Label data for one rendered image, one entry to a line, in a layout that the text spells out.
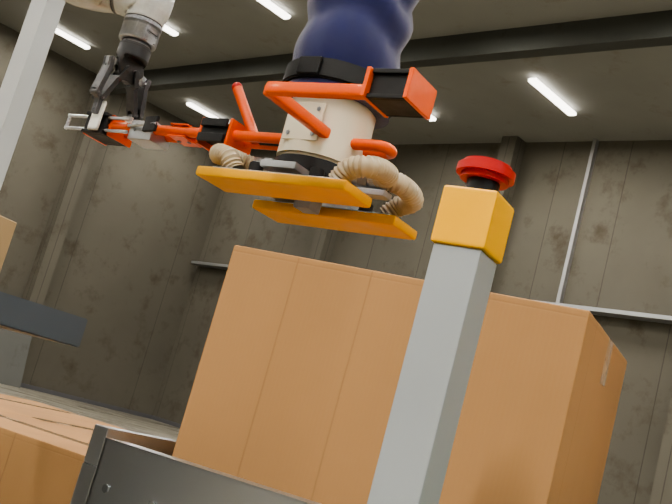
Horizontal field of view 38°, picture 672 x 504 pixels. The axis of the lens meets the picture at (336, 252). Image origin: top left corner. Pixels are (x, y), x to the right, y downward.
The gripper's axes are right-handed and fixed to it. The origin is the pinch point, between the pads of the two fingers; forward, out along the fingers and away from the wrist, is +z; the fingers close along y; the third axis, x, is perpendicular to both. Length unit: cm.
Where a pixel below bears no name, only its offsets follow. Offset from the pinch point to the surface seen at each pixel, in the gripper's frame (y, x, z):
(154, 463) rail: -34, -71, 64
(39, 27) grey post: 157, 260, -111
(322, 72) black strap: -9, -62, -10
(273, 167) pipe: -11, -59, 10
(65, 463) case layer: -21, -40, 70
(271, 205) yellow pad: 5.6, -47.2, 12.5
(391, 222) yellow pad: 6, -76, 13
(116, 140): 0.3, -3.2, 3.1
